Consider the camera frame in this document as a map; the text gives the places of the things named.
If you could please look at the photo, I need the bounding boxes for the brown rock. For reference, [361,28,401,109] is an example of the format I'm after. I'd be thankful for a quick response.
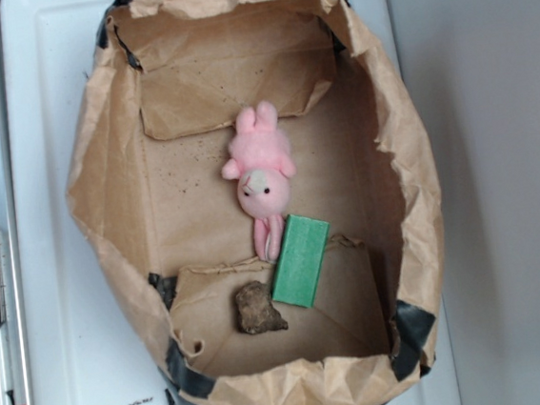
[234,280,289,335]

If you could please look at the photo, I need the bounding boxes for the green rectangular block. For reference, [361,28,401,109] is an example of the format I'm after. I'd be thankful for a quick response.
[271,214,330,308]

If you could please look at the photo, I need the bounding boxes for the brown paper bag bin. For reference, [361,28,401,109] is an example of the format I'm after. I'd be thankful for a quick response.
[67,0,444,405]

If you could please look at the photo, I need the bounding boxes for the pink plush bunny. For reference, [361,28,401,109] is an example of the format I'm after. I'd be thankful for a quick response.
[221,101,296,263]

